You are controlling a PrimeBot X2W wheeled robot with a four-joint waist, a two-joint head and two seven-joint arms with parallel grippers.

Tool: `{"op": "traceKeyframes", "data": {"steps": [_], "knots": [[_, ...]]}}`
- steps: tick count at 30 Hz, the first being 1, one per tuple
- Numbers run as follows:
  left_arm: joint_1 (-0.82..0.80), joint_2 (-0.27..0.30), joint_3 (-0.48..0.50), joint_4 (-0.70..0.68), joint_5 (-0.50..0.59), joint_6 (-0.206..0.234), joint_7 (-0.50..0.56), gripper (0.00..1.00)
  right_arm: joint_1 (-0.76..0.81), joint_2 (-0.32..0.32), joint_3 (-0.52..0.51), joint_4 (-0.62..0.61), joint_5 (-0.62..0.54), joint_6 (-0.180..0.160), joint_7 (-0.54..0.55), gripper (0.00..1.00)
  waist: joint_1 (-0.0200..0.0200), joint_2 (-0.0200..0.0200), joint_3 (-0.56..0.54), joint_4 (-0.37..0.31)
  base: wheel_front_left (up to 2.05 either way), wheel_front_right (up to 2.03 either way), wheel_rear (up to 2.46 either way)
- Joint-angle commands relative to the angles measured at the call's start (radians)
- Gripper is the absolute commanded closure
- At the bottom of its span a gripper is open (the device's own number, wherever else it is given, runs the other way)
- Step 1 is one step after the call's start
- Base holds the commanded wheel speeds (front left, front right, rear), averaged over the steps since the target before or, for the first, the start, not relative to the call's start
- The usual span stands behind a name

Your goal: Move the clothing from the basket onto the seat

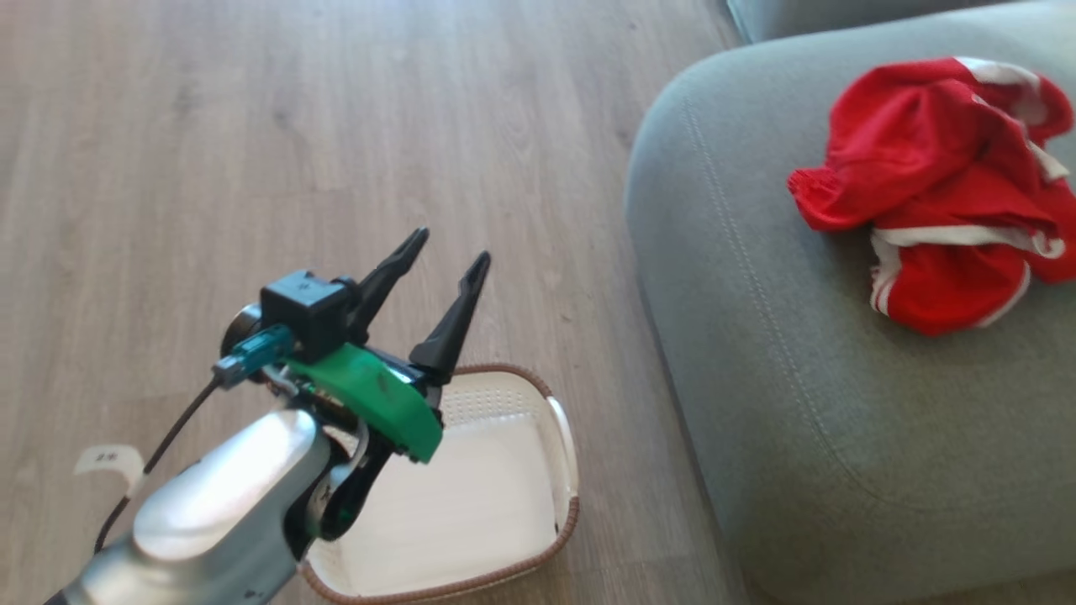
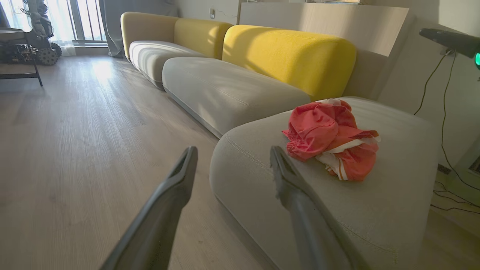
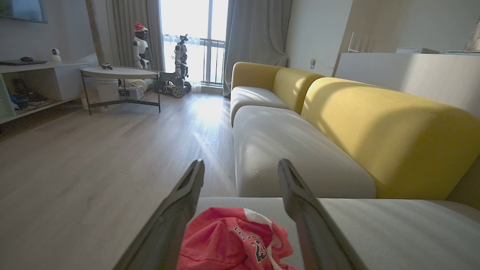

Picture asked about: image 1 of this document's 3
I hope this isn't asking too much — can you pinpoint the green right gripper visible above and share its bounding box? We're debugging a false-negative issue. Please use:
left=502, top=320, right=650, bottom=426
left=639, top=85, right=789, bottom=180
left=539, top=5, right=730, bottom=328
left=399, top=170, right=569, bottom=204
left=284, top=227, right=493, bottom=544

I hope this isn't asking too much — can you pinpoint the red garment with white trim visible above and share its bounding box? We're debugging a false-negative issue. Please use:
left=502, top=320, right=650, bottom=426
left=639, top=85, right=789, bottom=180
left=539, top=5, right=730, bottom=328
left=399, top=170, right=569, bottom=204
left=788, top=55, right=1076, bottom=337

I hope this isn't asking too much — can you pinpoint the white basket with brown rim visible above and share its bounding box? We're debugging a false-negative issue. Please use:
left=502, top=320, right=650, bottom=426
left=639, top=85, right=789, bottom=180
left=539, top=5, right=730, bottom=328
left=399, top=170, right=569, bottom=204
left=298, top=363, right=581, bottom=605

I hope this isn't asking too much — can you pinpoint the grey fabric sofa seat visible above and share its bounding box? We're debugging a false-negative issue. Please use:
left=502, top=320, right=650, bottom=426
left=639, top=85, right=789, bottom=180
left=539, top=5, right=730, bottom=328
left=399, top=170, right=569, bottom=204
left=625, top=0, right=1076, bottom=605

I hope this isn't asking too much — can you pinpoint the white paper tag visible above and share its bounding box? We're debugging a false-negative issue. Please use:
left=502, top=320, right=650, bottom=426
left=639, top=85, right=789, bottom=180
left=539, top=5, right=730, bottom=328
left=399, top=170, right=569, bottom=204
left=74, top=444, right=146, bottom=497

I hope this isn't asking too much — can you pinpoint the teal cable connector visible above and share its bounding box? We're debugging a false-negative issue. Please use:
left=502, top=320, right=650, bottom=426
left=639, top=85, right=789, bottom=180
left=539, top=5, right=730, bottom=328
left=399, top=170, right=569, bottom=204
left=212, top=326, right=295, bottom=388

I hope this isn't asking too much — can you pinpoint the thin black cable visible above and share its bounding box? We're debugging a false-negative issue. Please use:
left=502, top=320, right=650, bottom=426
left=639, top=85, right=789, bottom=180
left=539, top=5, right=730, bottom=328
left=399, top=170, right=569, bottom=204
left=94, top=376, right=223, bottom=553

